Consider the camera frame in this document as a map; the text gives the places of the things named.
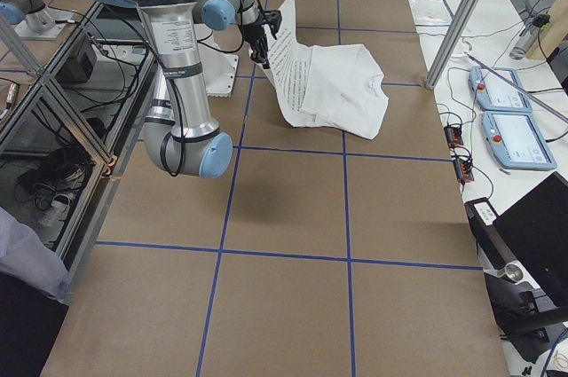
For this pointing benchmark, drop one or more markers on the third robot arm grey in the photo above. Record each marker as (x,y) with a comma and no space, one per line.
(34,19)

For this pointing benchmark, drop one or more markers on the black laptop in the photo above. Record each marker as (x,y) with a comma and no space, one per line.
(535,230)

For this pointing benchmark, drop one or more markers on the black orange connector box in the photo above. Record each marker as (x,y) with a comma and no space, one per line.
(453,136)

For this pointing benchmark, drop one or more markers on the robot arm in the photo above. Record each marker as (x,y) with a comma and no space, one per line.
(184,138)

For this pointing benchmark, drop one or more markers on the aluminium frame post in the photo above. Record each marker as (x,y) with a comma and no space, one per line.
(453,34)

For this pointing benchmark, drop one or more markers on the black metal stand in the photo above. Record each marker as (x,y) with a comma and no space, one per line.
(525,314)

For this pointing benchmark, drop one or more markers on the clear plastic garment bag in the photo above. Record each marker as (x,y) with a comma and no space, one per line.
(431,17)

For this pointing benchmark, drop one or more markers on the upper teach pendant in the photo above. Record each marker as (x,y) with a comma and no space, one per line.
(493,94)

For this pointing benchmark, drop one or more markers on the lower teach pendant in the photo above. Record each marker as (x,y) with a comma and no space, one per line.
(516,141)

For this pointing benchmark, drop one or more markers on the person in blue shirt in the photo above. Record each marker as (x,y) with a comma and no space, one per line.
(34,281)

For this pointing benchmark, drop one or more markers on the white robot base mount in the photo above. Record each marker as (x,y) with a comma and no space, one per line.
(219,68)

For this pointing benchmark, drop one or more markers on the teach pendant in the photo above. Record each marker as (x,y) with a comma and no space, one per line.
(516,141)
(493,94)

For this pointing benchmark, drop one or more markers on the white printed t-shirt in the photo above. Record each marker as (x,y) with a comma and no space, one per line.
(337,86)

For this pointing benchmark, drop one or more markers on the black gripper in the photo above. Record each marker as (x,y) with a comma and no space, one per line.
(254,33)

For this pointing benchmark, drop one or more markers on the aluminium frame rack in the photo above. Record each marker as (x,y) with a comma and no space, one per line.
(78,102)

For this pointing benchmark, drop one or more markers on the purple rod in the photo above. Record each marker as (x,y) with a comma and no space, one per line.
(518,88)

